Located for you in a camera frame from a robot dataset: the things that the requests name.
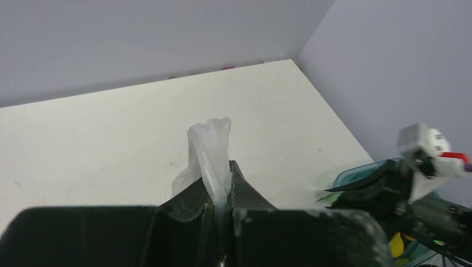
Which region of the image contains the teal plastic tray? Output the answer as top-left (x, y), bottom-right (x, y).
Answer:
top-left (332, 160), bottom-right (437, 267)

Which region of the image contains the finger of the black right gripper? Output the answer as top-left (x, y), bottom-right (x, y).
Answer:
top-left (324, 159), bottom-right (411, 202)

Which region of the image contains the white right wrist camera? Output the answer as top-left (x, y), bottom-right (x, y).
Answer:
top-left (397, 123), bottom-right (471, 204)

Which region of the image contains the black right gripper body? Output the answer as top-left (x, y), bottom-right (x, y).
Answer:
top-left (332, 195), bottom-right (471, 264)

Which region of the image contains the green fake cucumber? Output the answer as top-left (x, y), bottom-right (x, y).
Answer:
top-left (317, 192), bottom-right (343, 205)

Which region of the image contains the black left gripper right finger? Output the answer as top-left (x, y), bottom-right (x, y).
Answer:
top-left (224, 161), bottom-right (395, 266)

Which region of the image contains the translucent plastic bag with prints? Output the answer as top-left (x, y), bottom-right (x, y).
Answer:
top-left (171, 117), bottom-right (232, 219)

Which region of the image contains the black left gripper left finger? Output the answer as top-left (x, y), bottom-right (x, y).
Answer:
top-left (0, 176), bottom-right (217, 267)

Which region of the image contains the yellow fake mango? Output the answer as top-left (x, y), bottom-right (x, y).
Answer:
top-left (389, 232), bottom-right (405, 258)

